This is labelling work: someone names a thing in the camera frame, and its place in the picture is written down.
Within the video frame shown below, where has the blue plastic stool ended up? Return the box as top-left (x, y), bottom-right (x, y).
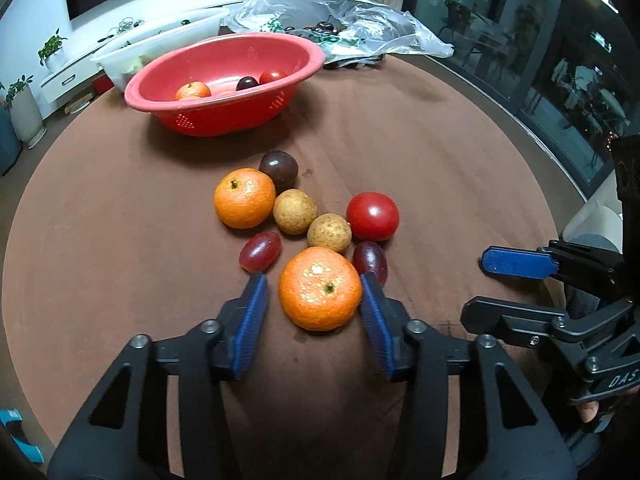
top-left (0, 407), bottom-right (46, 463)

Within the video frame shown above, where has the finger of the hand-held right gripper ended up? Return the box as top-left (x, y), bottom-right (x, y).
top-left (481, 240), bottom-right (626, 286)
top-left (461, 296), bottom-right (636, 356)

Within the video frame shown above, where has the white plastic basin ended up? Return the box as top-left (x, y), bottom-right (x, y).
top-left (91, 7), bottom-right (231, 93)

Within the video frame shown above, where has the glass sliding door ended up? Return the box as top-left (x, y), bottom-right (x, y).
top-left (402, 0), bottom-right (640, 201)

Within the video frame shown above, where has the clear plastic bag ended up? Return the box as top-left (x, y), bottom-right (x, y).
top-left (227, 0), bottom-right (453, 68)

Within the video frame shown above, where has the tan longan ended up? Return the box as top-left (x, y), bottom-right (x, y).
top-left (307, 213), bottom-right (353, 254)
top-left (273, 188), bottom-right (319, 236)

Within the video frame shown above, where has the white television cabinet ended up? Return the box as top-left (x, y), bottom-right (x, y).
top-left (40, 35), bottom-right (131, 103)

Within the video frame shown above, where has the red plastic basin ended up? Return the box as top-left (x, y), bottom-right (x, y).
top-left (124, 31), bottom-right (327, 137)

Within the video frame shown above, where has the red grape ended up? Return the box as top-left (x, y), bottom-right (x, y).
top-left (239, 231), bottom-right (283, 273)

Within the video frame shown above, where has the dark purple grape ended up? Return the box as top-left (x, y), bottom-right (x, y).
top-left (352, 241), bottom-right (389, 286)

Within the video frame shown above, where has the orange mandarin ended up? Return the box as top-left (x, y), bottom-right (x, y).
top-left (175, 81), bottom-right (212, 101)
top-left (278, 246), bottom-right (364, 332)
top-left (214, 167), bottom-right (277, 230)

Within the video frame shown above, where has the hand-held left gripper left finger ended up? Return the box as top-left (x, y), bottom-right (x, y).
top-left (47, 274), bottom-right (270, 480)

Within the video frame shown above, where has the tangle of cables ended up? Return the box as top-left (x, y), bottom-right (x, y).
top-left (102, 17), bottom-right (146, 41)

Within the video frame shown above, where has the pile of dark cherries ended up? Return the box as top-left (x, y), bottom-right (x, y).
top-left (287, 20), bottom-right (351, 43)

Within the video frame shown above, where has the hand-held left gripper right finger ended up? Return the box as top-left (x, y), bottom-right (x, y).
top-left (360, 274), bottom-right (576, 480)

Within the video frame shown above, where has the small potted plant white pot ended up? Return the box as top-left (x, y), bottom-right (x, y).
top-left (38, 29), bottom-right (68, 73)

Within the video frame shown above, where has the potted plant ribbed white pot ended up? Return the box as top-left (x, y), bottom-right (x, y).
top-left (0, 75), bottom-right (48, 148)

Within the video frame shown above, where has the potted tree blue-grey pot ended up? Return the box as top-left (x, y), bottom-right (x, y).
top-left (0, 105), bottom-right (23, 176)

